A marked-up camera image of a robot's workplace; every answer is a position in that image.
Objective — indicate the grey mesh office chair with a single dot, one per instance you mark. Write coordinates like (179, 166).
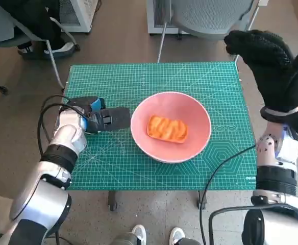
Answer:
(202, 15)

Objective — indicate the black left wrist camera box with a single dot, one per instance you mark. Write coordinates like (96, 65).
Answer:
(113, 118)

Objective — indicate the white vented cabinet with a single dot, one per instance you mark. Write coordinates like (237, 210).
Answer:
(159, 15)

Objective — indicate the rectangular striped toy bread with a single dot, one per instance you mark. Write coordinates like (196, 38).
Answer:
(167, 128)

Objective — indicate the green cutting mat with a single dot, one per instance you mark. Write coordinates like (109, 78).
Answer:
(138, 81)

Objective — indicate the black table foot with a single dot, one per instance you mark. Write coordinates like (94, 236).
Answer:
(112, 201)
(202, 200)

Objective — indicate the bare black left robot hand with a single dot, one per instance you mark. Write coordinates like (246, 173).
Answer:
(85, 100)

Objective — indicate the person in white shoes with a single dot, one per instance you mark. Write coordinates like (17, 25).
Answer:
(138, 233)

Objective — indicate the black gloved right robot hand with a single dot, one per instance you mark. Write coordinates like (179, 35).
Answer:
(276, 76)

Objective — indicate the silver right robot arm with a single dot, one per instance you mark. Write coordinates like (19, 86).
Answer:
(269, 148)

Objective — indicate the person in black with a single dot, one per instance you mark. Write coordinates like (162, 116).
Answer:
(36, 18)

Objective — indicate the white mesh-sided cabinet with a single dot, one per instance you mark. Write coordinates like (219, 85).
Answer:
(82, 15)

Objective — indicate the pink bowl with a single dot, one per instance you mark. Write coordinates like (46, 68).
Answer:
(197, 114)

